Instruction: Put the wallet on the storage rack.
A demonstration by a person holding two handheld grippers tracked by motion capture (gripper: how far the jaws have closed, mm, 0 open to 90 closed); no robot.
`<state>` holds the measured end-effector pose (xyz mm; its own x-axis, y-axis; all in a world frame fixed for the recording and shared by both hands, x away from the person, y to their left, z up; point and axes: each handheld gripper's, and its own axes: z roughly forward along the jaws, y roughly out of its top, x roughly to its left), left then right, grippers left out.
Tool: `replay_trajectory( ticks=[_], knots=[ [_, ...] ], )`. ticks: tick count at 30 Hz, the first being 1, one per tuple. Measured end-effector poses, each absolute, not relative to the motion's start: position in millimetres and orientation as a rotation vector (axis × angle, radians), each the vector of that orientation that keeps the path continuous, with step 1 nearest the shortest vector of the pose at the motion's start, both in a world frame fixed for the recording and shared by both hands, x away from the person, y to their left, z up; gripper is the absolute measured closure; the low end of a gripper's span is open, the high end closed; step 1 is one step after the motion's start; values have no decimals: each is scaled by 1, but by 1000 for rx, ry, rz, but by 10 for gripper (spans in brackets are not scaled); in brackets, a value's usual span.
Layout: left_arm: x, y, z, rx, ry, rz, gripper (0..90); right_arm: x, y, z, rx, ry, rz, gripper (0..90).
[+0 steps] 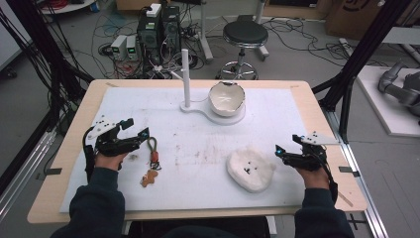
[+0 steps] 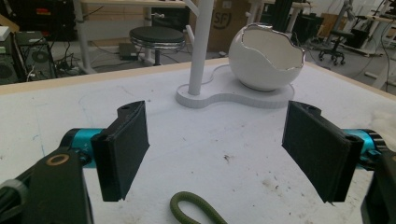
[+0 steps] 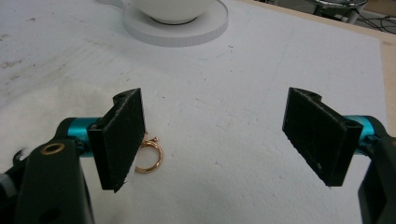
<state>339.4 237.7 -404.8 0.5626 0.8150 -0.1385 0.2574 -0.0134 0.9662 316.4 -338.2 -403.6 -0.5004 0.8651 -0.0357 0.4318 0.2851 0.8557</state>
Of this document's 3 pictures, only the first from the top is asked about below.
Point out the black computer tower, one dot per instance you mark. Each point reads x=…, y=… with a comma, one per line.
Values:
x=148, y=34
x=171, y=29

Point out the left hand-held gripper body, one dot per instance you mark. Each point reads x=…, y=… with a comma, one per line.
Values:
x=112, y=145

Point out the cardboard box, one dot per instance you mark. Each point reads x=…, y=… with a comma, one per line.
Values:
x=353, y=16

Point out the white power adapter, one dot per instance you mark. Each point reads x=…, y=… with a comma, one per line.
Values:
x=154, y=10

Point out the white plush toy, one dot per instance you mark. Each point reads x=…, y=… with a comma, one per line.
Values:
x=251, y=172

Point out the black tape piece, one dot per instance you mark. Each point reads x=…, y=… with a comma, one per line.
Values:
x=346, y=169
x=52, y=171

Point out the round white table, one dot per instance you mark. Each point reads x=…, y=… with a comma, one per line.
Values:
x=69, y=6

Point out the person's left hand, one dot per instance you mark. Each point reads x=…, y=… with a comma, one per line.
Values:
x=109, y=161

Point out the white stand with pole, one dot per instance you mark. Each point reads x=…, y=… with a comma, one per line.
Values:
x=186, y=82

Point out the grey bench power supply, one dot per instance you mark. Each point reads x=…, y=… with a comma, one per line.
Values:
x=119, y=47
x=131, y=48

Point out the white bowl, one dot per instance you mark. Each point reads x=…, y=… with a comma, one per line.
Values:
x=224, y=99

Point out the aluminium rail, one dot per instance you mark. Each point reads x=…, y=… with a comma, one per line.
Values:
x=23, y=178
x=363, y=185

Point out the white desk leg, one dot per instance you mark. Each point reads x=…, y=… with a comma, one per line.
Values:
x=205, y=39
x=262, y=49

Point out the black metal frame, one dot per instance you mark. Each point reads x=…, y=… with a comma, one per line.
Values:
x=363, y=46
x=39, y=49

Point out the black round stool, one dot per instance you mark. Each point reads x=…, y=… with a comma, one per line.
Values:
x=245, y=33

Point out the white table mat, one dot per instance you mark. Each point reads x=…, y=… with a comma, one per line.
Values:
x=198, y=191

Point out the person's dark clothing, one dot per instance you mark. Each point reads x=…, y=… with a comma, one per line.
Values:
x=198, y=229

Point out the wooden table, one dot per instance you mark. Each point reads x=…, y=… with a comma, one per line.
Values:
x=49, y=201

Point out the white platform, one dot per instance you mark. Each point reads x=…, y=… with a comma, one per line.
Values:
x=379, y=109

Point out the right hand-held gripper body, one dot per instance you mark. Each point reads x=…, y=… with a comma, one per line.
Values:
x=308, y=158

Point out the person's right hand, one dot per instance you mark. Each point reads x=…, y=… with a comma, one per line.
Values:
x=313, y=178

